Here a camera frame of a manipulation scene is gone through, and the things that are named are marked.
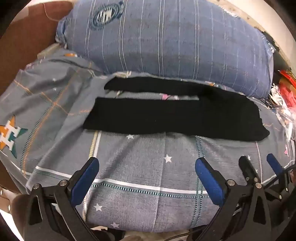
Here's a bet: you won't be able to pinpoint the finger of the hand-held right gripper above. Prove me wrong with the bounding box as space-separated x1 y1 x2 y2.
239 156 259 184
267 153 289 180

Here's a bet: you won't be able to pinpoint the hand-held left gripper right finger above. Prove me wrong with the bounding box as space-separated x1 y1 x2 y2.
187 158 271 241

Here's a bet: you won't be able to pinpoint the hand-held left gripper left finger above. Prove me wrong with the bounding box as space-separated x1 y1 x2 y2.
24 157 100 241

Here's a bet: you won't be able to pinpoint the black pants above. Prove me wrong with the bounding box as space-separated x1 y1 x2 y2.
83 76 270 142

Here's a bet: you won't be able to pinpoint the grey printed bed sheet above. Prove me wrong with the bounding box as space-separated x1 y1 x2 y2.
0 44 296 232

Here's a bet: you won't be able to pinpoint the pile of colourful clutter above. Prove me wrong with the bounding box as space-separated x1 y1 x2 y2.
266 68 296 149

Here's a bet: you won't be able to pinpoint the blue striped pillow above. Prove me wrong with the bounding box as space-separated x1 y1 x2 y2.
55 0 275 99

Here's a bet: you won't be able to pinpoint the brown wooden headboard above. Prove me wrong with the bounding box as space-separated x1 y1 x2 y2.
0 0 74 95

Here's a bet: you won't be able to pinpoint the black cable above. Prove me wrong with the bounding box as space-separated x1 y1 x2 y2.
261 164 296 187

